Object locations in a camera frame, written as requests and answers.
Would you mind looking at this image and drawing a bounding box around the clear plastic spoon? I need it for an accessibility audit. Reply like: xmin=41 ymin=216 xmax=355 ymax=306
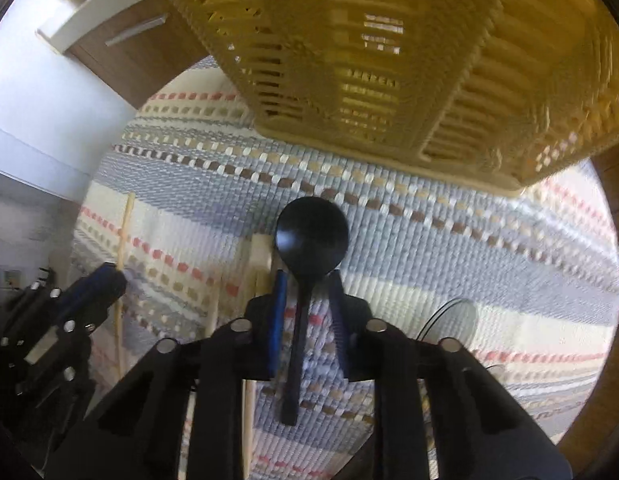
xmin=417 ymin=297 xmax=480 ymax=356

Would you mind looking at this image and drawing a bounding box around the silver cabinet handle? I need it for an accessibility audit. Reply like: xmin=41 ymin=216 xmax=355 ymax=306
xmin=106 ymin=14 xmax=167 ymax=47

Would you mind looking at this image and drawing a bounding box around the white kitchen countertop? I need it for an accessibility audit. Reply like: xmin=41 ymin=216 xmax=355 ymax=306
xmin=37 ymin=0 xmax=163 ymax=54

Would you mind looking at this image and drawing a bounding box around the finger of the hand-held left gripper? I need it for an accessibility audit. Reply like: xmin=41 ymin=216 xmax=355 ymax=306
xmin=54 ymin=261 xmax=128 ymax=312
xmin=64 ymin=280 xmax=128 ymax=335

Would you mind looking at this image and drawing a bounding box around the black plastic spoon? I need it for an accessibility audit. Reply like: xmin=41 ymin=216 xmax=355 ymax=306
xmin=276 ymin=196 xmax=350 ymax=427

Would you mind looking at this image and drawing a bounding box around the striped woven table mat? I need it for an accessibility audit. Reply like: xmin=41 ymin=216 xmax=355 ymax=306
xmin=70 ymin=57 xmax=619 ymax=480

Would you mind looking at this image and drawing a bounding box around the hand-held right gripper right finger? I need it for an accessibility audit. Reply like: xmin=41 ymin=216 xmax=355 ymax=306
xmin=327 ymin=270 xmax=575 ymax=480

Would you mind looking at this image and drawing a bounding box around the yellow plastic utensil basket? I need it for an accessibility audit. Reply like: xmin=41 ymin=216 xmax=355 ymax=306
xmin=144 ymin=0 xmax=619 ymax=198

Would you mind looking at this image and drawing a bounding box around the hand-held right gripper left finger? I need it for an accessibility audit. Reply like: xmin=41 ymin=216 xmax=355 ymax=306
xmin=47 ymin=270 xmax=290 ymax=480

